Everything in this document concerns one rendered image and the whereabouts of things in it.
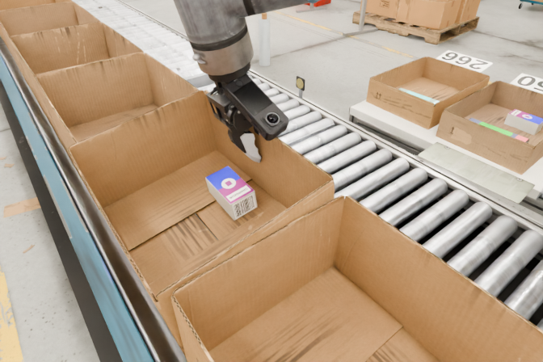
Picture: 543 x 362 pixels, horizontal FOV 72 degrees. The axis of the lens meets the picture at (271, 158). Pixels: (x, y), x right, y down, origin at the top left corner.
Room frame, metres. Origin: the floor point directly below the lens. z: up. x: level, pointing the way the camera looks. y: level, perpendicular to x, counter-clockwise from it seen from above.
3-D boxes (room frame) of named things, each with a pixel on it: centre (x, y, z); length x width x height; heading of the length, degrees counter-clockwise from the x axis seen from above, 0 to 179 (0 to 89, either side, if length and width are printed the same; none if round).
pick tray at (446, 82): (1.35, -0.61, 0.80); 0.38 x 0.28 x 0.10; 128
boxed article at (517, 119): (1.13, -0.87, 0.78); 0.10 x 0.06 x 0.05; 39
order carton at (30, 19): (1.45, 0.84, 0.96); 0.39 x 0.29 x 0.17; 37
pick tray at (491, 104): (1.10, -0.79, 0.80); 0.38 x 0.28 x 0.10; 129
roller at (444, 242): (0.60, -0.38, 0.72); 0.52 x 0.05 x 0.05; 127
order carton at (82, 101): (0.82, 0.36, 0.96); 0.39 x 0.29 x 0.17; 37
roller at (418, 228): (0.65, -0.34, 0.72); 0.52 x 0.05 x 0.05; 127
